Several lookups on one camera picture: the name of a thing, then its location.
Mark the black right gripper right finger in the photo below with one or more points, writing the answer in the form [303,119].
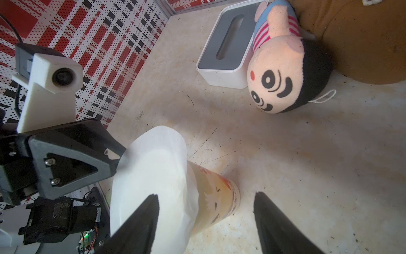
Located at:
[277,234]

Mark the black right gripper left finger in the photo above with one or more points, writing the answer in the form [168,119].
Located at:
[137,234]

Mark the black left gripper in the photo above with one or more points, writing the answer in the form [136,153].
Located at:
[55,161]

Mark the paper milk tea cup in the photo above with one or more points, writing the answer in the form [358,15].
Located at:
[219,197]

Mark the green circuit board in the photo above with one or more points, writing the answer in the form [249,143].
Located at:
[87,241]

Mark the plush doll lying on table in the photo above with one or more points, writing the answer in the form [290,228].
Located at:
[286,70]

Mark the brown plush teddy bear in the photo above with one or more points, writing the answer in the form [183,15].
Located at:
[366,38]

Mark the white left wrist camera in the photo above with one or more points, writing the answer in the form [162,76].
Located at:
[51,80]

